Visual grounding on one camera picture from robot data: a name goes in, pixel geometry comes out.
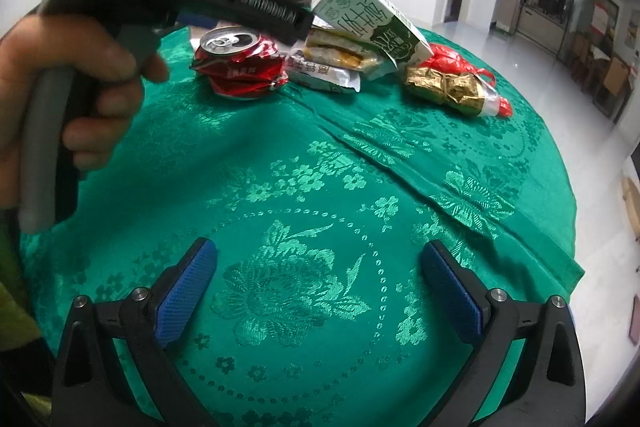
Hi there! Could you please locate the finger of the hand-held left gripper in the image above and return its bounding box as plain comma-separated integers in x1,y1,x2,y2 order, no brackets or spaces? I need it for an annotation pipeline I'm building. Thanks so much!
176,8,226,31
220,0,314,46

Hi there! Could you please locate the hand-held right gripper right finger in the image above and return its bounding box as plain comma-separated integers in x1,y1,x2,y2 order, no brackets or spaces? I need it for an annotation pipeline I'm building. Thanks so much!
420,239,588,427

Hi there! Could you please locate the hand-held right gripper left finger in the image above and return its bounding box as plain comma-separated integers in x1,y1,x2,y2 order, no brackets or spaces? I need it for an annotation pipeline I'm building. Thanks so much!
50,237,221,427

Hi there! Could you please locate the yellow snack packet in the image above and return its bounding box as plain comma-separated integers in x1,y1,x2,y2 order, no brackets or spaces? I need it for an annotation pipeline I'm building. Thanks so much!
304,27,399,80

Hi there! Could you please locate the green white milk carton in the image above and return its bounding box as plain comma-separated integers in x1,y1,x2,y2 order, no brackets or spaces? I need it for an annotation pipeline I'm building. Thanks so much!
311,0,434,70

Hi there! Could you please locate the person's left hand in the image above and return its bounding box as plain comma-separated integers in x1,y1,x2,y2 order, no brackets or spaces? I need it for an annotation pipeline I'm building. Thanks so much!
0,14,170,208

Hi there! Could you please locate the crushed red can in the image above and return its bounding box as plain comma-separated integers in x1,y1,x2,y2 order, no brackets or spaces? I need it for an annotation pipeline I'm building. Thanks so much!
190,26,290,100

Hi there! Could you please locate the white snack packet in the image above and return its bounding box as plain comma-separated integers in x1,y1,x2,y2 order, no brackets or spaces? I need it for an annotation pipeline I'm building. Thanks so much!
285,49,362,94

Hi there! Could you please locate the green floral tablecloth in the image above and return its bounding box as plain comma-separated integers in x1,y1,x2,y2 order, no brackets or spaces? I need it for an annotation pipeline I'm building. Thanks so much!
17,22,586,427

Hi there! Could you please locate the red plastic bag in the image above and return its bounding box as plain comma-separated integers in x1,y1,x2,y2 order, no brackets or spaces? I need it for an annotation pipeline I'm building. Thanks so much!
427,43,514,118

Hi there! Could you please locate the gold foil packet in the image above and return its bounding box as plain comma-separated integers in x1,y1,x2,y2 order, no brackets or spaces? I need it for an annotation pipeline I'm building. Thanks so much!
404,66,489,114

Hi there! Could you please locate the cardboard box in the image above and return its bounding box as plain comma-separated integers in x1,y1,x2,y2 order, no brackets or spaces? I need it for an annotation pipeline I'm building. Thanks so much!
601,56,637,98

